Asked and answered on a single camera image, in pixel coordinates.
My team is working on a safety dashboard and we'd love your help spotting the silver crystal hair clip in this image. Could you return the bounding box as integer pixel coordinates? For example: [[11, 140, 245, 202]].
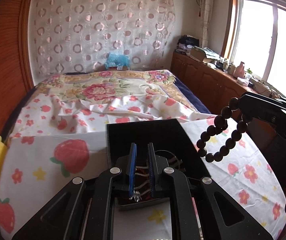
[[129, 190, 142, 202]]

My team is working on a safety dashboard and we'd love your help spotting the brown wooden bead bracelet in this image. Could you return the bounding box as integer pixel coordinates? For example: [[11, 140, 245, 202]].
[[195, 96, 254, 163]]

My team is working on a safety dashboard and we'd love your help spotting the black jewelry box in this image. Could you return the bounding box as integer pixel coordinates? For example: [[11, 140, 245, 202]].
[[106, 118, 212, 212]]

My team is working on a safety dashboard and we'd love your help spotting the pink bottle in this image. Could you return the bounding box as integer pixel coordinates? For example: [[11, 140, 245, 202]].
[[233, 61, 245, 79]]

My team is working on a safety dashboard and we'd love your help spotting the wooden sideboard cabinet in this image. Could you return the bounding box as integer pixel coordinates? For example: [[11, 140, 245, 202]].
[[170, 51, 256, 114]]

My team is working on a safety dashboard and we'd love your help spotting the dark blue bed sheet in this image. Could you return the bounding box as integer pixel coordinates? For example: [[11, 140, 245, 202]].
[[174, 78, 211, 114]]

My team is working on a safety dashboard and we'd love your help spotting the floral bed quilt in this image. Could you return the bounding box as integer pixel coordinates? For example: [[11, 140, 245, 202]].
[[33, 69, 196, 111]]

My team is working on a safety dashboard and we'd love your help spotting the strawberry print white cloth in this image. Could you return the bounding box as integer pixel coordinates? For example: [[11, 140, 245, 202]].
[[0, 94, 286, 239]]

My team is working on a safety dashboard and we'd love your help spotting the pile of clothes and books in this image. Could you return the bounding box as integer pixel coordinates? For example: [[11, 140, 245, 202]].
[[175, 35, 220, 63]]

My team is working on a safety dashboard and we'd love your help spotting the side window curtain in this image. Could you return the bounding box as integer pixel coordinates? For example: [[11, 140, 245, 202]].
[[200, 0, 213, 48]]

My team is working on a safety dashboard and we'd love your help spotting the pink circle pattern curtain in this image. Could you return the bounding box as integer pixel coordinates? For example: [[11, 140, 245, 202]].
[[30, 0, 175, 77]]

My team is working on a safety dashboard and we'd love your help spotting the window with wooden frame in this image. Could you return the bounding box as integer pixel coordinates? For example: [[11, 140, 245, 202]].
[[225, 0, 286, 98]]

